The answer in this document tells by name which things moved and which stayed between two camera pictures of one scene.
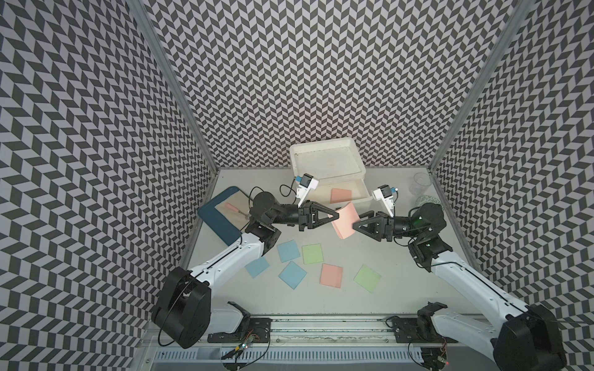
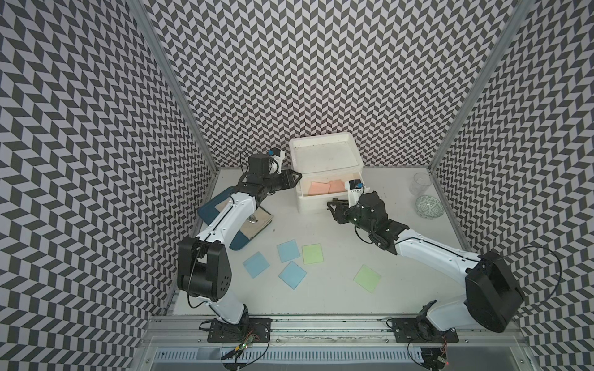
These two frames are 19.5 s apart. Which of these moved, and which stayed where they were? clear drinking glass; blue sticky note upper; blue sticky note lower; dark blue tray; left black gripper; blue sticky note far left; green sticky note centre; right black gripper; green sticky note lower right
Moved: left black gripper; right black gripper
Stayed: green sticky note centre; blue sticky note upper; green sticky note lower right; blue sticky note far left; dark blue tray; blue sticky note lower; clear drinking glass
